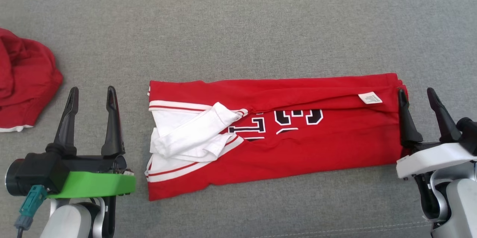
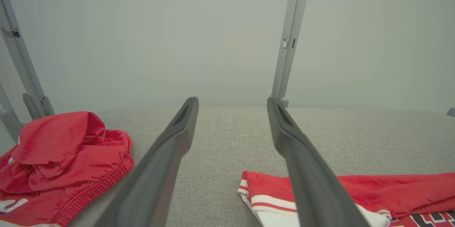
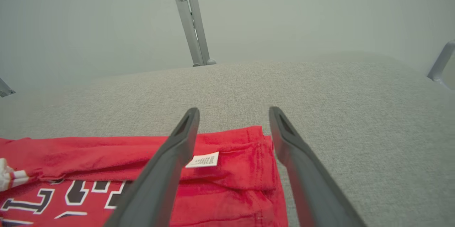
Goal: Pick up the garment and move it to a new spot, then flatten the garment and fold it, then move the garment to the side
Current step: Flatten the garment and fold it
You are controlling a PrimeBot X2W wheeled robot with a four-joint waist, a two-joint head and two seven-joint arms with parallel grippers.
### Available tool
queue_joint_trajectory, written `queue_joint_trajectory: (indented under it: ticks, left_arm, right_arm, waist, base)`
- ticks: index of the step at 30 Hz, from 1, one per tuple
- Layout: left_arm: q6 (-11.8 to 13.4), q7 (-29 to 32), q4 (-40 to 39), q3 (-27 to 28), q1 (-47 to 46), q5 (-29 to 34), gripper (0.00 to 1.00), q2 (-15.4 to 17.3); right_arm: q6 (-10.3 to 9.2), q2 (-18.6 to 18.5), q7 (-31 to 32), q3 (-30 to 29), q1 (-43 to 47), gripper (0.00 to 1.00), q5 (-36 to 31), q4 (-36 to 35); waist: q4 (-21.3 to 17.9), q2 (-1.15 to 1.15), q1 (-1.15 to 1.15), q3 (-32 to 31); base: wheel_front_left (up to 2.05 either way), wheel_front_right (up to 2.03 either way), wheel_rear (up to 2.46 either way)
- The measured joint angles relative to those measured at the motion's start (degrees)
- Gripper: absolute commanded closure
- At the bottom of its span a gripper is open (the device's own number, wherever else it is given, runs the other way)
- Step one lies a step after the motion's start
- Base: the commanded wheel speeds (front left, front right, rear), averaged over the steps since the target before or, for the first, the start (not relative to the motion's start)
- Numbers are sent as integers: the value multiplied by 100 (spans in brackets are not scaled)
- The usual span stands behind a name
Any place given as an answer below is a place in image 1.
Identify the grey fabric sofa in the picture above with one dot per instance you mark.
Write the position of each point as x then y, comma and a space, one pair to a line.
238, 25

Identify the red jersey with black lettering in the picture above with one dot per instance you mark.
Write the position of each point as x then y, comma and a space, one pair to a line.
305, 148

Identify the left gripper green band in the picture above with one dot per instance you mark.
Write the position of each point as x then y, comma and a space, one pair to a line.
93, 184

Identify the red shorts with white band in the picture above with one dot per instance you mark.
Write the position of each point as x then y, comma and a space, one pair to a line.
26, 81

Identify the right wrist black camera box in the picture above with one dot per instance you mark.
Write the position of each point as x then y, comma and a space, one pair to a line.
468, 135

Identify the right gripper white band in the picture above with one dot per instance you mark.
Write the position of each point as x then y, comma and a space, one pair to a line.
432, 159

